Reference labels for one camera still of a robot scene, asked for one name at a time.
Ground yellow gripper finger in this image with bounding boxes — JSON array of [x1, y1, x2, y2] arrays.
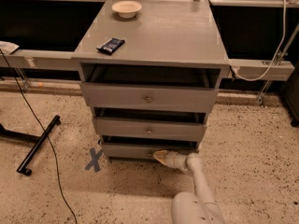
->
[[153, 150, 168, 165]]

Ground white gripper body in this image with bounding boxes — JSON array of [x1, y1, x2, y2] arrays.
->
[[164, 151, 189, 172]]

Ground grey bottom drawer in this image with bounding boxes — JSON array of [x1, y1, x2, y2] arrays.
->
[[101, 135, 199, 160]]

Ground grey drawer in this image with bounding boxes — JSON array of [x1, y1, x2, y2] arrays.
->
[[101, 135, 199, 160], [93, 108, 206, 142], [81, 65, 219, 113]]

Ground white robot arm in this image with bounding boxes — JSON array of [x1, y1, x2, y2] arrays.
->
[[153, 150, 225, 224]]

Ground grey middle drawer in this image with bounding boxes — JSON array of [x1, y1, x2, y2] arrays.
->
[[93, 108, 206, 142]]

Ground grey top drawer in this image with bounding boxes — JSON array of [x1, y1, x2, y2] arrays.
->
[[81, 65, 219, 113]]

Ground grey wooden drawer cabinet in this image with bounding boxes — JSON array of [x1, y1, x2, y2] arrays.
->
[[73, 0, 229, 159]]

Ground blue tape cross mark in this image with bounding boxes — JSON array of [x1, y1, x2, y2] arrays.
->
[[85, 147, 103, 173]]

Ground dark blue snack packet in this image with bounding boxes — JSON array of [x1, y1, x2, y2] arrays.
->
[[96, 37, 125, 55]]

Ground dark box at right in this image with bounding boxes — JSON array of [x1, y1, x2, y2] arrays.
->
[[281, 62, 299, 127]]

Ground black floor stand base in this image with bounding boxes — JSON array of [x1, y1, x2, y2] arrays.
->
[[0, 116, 61, 175]]

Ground cream ceramic bowl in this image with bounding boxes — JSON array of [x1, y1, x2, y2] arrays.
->
[[112, 1, 142, 19]]

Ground white paper sheet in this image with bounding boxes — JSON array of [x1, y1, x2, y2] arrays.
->
[[0, 41, 19, 54]]

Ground black floor cable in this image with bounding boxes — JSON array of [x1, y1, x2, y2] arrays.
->
[[0, 49, 78, 224]]

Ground grey metal frame rail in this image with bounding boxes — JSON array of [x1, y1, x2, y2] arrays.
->
[[0, 0, 299, 82]]

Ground white hanging cable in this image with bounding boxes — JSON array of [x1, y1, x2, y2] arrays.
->
[[232, 0, 288, 82]]

